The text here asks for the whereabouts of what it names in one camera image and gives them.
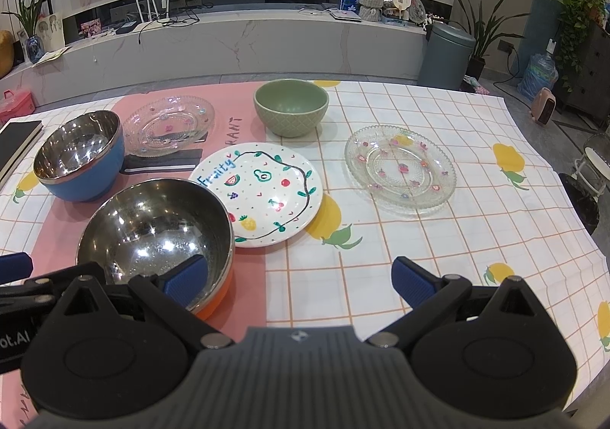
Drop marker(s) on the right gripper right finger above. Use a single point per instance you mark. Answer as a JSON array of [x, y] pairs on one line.
[[432, 300]]

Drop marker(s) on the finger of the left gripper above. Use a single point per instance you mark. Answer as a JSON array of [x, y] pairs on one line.
[[15, 267], [42, 291]]

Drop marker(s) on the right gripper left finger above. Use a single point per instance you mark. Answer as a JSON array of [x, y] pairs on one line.
[[167, 296]]

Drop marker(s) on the steel bowl orange outside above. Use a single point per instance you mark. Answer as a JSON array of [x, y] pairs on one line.
[[155, 225]]

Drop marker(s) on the clear glass plate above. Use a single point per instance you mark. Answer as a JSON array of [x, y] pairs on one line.
[[167, 125], [400, 167]]

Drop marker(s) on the white fruity painted plate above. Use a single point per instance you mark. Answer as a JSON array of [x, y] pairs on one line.
[[271, 193]]

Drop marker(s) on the green ceramic bowl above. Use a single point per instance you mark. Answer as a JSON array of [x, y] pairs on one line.
[[290, 108]]

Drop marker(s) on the checkered lemon tablecloth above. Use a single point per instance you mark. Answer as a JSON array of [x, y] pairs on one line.
[[509, 212]]

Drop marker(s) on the black notebook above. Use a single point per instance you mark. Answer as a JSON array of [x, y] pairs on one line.
[[17, 138]]

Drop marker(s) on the steel bowl blue outside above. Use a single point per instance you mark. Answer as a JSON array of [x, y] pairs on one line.
[[80, 161]]

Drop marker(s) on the pink storage box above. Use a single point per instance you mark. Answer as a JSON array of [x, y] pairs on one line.
[[15, 104]]

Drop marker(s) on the potted plant in blue vase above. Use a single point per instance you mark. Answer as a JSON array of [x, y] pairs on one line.
[[28, 12]]

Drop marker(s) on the pink space heater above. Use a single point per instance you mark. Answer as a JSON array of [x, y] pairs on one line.
[[543, 106]]

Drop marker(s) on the golden vase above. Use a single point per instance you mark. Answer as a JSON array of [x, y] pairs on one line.
[[6, 53]]

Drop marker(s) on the grey-green trash bin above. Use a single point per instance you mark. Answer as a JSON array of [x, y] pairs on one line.
[[446, 57]]

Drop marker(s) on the water jug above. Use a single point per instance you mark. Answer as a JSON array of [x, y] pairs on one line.
[[540, 73]]

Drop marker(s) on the tall potted plant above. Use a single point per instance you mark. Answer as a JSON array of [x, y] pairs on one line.
[[485, 30]]

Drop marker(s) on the white tv console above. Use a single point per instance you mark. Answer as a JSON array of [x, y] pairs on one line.
[[309, 42]]

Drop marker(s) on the white wifi router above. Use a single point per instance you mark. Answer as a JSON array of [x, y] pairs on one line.
[[153, 11]]

